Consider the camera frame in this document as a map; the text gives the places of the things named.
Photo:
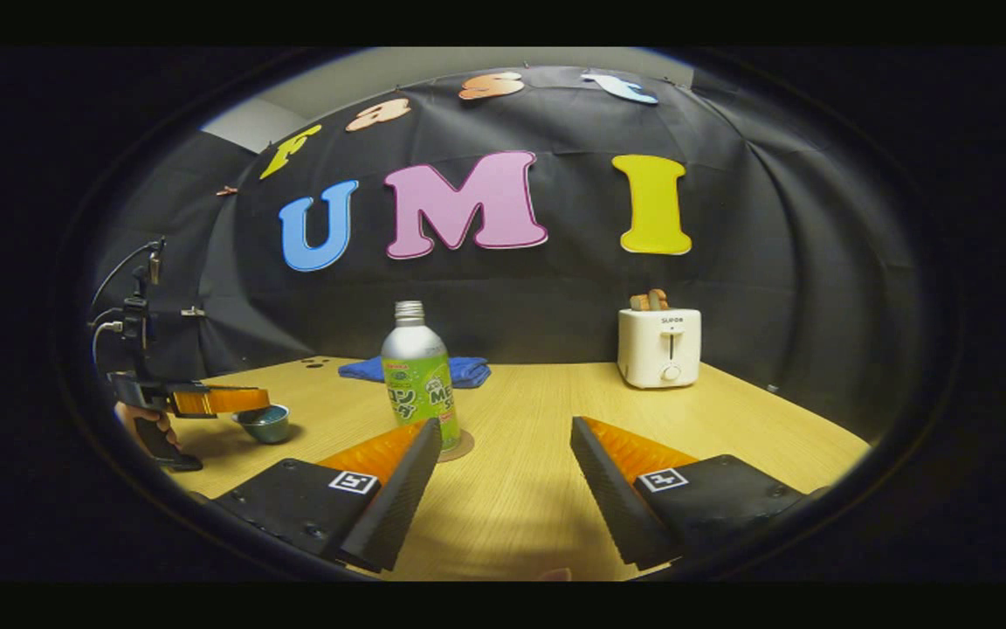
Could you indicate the toast slice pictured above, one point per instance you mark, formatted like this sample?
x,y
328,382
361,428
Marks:
x,y
639,303
658,300

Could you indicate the silver green water bottle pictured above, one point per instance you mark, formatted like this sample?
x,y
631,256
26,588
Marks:
x,y
416,384

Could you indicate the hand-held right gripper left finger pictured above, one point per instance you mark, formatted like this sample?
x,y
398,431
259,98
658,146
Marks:
x,y
394,507

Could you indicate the blue towel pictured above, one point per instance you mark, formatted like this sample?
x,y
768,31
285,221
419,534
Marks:
x,y
472,371

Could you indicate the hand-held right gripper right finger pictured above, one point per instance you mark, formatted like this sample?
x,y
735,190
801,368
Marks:
x,y
612,498

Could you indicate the black backdrop cloth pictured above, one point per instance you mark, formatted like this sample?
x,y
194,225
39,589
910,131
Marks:
x,y
555,297

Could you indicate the brown round coaster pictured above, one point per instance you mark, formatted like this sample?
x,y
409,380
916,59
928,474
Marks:
x,y
464,445

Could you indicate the white toaster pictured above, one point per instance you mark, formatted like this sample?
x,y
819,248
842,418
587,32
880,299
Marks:
x,y
660,349

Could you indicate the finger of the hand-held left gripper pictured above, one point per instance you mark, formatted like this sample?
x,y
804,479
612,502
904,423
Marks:
x,y
223,401

